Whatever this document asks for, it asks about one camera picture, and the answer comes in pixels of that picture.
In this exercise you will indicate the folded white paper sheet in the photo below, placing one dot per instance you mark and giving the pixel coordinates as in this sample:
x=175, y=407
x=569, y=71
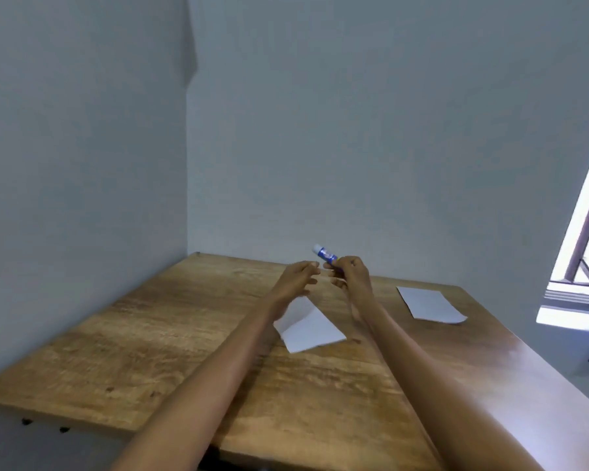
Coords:
x=308, y=328

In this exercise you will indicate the person's left fingers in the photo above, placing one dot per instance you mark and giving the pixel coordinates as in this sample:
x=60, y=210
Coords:
x=312, y=275

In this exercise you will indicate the window with brown frame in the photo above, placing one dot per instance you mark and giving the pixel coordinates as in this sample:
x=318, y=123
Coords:
x=581, y=250

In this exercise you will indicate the person's left hand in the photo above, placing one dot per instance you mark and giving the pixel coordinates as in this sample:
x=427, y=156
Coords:
x=294, y=279

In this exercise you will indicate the person's right forearm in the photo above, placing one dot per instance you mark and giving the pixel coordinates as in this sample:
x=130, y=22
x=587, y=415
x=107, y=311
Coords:
x=422, y=382

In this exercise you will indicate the wooden table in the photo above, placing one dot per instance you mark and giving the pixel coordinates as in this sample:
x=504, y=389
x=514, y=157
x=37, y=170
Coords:
x=284, y=358

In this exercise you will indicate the person's left forearm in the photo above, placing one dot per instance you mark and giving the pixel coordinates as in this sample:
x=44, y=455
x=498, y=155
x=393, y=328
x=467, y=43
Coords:
x=211, y=382

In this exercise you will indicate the blue glue stick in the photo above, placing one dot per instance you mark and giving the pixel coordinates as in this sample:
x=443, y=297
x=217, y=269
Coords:
x=326, y=253

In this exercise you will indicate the person's right fingers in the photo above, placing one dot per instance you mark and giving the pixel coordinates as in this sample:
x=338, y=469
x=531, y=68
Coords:
x=337, y=272

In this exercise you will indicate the person's right hand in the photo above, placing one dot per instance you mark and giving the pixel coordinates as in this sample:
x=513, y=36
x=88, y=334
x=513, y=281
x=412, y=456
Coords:
x=356, y=279

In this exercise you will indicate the flat white paper sheet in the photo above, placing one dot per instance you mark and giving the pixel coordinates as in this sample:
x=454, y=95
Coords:
x=431, y=305

